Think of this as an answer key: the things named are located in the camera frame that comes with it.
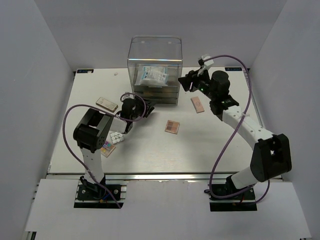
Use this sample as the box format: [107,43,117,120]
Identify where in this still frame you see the beige clear makeup compact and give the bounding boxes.
[95,97,118,113]

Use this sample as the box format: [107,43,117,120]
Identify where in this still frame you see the clear smoky makeup organizer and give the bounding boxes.
[127,35,183,105]

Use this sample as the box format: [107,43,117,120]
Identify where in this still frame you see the brown four-pan eyeshadow palette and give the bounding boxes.
[164,120,180,134]

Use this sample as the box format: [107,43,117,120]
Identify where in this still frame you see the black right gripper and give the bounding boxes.
[177,67,216,101]

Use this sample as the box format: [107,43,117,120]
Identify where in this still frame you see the colourful eyeshadow palette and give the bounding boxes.
[100,141,116,158]

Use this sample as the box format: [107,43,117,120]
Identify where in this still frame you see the pink slim makeup palette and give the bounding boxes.
[190,96,205,114]

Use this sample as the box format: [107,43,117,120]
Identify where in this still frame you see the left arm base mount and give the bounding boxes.
[73,181,127,210]

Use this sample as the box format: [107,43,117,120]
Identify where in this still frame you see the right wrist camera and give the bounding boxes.
[197,54,214,76]

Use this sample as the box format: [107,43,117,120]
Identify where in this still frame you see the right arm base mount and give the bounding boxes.
[204,189,258,212]

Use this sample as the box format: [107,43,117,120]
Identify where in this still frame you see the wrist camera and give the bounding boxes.
[120,92,133,102]
[197,54,214,76]

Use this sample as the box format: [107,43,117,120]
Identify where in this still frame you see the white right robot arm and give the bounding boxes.
[178,70,292,200]

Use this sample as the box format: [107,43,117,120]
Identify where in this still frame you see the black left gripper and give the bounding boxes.
[130,95,157,122]

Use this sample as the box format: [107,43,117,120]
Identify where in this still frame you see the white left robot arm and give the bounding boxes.
[73,97,156,200]

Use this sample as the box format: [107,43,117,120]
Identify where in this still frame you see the grey nine-pan eyeshadow palette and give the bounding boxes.
[109,131,125,145]

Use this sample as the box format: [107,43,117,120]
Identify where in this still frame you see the blue label sticker right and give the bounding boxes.
[224,67,243,72]

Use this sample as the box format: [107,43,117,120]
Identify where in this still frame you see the white cotton pad pack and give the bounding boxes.
[147,66,169,86]

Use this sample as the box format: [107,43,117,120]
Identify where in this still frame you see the blue label sticker left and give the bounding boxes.
[76,69,94,74]

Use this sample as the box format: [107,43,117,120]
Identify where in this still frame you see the blue label sticker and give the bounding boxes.
[224,67,243,72]
[76,69,94,74]

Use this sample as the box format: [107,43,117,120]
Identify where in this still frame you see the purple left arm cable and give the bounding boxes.
[61,92,148,209]

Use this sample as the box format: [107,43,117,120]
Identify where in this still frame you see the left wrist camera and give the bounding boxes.
[120,92,133,102]

